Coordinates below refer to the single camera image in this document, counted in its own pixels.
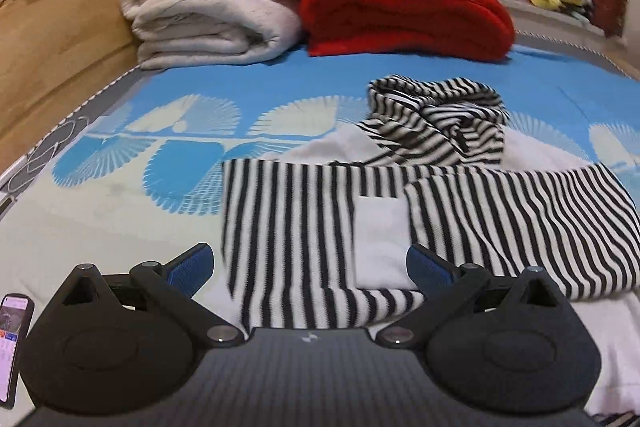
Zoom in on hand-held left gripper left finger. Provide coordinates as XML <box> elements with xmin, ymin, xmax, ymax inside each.
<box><xmin>55</xmin><ymin>243</ymin><xmax>241</xmax><ymax>349</ymax></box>

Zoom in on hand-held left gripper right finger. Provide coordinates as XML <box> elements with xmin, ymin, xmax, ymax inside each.
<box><xmin>376</xmin><ymin>244</ymin><xmax>573</xmax><ymax>348</ymax></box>

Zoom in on black white striped hoodie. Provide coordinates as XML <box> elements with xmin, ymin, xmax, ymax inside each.
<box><xmin>220</xmin><ymin>76</ymin><xmax>640</xmax><ymax>427</ymax></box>

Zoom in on blue fan-patterned bed sheet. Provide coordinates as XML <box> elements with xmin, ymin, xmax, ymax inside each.
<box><xmin>0</xmin><ymin>42</ymin><xmax>640</xmax><ymax>427</ymax></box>

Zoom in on black smartphone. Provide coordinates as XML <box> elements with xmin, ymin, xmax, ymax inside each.
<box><xmin>0</xmin><ymin>294</ymin><xmax>35</xmax><ymax>410</ymax></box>

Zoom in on red folded blanket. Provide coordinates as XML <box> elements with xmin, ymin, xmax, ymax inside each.
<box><xmin>300</xmin><ymin>0</ymin><xmax>516</xmax><ymax>63</ymax></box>

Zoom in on wooden bed frame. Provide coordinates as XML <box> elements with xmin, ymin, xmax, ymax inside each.
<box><xmin>0</xmin><ymin>0</ymin><xmax>162</xmax><ymax>174</ymax></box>

